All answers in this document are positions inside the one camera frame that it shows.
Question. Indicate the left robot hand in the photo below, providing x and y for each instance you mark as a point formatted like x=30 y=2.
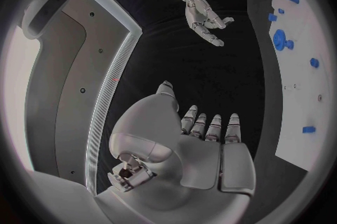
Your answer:
x=189 y=156

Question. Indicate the small blue plug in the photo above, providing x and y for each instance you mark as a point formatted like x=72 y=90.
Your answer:
x=281 y=11

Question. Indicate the blue gear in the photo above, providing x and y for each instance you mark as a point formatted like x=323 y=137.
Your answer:
x=281 y=40

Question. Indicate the blue peg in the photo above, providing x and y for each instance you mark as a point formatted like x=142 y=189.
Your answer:
x=314 y=62

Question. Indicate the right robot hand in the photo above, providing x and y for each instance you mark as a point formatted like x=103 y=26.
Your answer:
x=204 y=15

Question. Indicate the blue block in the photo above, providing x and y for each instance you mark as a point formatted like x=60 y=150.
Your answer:
x=272 y=17

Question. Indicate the short blue cylinder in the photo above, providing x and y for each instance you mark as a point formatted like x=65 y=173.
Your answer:
x=308 y=129

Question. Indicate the white task board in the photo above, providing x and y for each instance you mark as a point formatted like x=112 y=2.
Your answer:
x=300 y=72

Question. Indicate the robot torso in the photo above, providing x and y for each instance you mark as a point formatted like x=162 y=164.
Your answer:
x=76 y=72

